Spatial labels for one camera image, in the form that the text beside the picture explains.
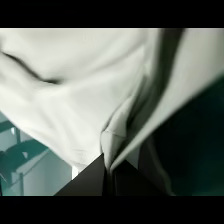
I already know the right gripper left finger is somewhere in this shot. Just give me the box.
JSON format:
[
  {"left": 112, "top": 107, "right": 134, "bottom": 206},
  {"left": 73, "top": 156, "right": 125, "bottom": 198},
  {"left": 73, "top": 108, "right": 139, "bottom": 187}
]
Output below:
[{"left": 54, "top": 153, "right": 107, "bottom": 197}]

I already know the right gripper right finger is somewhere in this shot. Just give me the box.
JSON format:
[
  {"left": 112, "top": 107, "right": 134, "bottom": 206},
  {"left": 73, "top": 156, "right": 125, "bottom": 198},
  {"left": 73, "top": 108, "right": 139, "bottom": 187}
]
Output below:
[{"left": 110, "top": 160, "right": 168, "bottom": 197}]

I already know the white garment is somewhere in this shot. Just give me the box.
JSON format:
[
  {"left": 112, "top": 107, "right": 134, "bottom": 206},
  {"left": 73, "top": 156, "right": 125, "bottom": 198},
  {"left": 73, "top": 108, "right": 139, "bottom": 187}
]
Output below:
[{"left": 0, "top": 28, "right": 224, "bottom": 197}]

